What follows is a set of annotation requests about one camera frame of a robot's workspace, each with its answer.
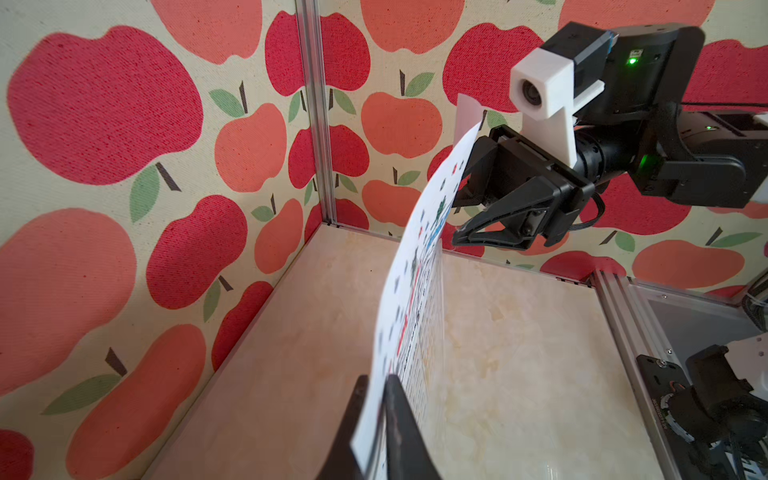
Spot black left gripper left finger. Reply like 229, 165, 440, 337
316, 375, 369, 480

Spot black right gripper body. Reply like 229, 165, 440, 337
521, 128, 638, 230

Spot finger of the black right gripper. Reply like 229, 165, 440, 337
452, 177, 580, 251
453, 126, 552, 209

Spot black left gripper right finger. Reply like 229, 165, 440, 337
383, 374, 441, 480

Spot white dotted menu sheet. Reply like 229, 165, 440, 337
351, 95, 483, 479

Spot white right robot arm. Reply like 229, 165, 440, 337
452, 22, 767, 251

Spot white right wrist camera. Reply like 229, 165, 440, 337
510, 48, 605, 168

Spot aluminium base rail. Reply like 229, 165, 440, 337
589, 271, 767, 479

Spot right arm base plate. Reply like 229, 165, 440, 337
635, 344, 768, 480

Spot right aluminium frame post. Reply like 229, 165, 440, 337
295, 0, 339, 226

